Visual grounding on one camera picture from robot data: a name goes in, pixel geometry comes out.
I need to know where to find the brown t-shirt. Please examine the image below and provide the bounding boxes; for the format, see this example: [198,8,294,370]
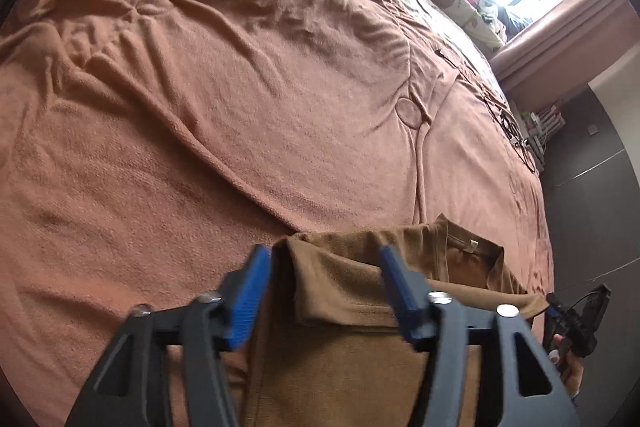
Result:
[241,217,547,426]

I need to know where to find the person's right hand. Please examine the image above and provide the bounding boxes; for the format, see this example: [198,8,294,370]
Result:
[548,334,585,400]

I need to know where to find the items beside bed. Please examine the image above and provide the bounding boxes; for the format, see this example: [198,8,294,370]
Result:
[521,104,565,172]

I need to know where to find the pink curtain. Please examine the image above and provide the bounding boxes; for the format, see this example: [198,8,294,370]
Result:
[490,0,639,112]

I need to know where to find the pink terry bed blanket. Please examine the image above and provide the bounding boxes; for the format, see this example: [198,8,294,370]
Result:
[1,0,553,426]

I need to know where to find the black cables on bed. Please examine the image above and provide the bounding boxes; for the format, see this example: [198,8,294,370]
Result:
[434,48,539,172]

